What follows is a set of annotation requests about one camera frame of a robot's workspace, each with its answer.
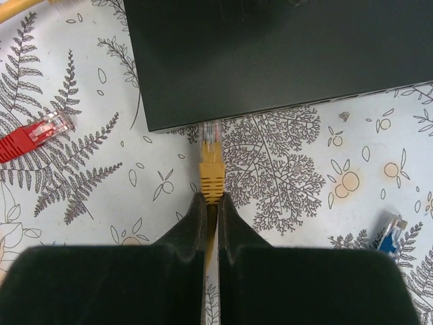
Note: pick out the floral table mat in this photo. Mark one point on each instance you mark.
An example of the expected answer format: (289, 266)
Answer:
(322, 175)

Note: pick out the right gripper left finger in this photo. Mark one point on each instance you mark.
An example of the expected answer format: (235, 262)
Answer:
(160, 283)

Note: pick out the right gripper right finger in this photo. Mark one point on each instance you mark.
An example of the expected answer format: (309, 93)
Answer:
(263, 284)

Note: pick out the black network switch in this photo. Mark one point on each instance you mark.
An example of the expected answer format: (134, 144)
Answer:
(198, 61)

